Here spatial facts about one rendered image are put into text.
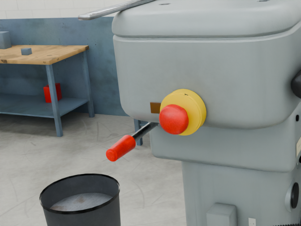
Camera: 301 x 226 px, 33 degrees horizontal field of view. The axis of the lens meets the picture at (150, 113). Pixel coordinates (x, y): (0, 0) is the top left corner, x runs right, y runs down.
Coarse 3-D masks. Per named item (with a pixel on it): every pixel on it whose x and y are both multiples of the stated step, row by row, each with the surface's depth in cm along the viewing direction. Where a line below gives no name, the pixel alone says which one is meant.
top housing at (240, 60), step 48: (192, 0) 75; (240, 0) 70; (288, 0) 68; (144, 48) 69; (192, 48) 66; (240, 48) 63; (288, 48) 65; (144, 96) 71; (240, 96) 65; (288, 96) 66
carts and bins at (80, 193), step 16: (80, 176) 324; (96, 176) 323; (48, 192) 312; (64, 192) 322; (80, 192) 326; (96, 192) 326; (112, 192) 318; (48, 208) 312; (64, 208) 310; (80, 208) 308; (96, 208) 283; (112, 208) 293; (48, 224) 295; (64, 224) 285; (80, 224) 284; (96, 224) 287; (112, 224) 295
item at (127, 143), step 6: (144, 126) 80; (150, 126) 81; (138, 132) 78; (144, 132) 79; (126, 138) 75; (132, 138) 75; (138, 138) 78; (114, 144) 73; (120, 144) 73; (126, 144) 74; (132, 144) 75; (108, 150) 72; (114, 150) 72; (120, 150) 72; (126, 150) 74; (108, 156) 72; (114, 156) 72; (120, 156) 73
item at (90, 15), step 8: (136, 0) 76; (144, 0) 77; (152, 0) 79; (104, 8) 70; (112, 8) 70; (120, 8) 71; (128, 8) 73; (80, 16) 66; (88, 16) 65; (96, 16) 67
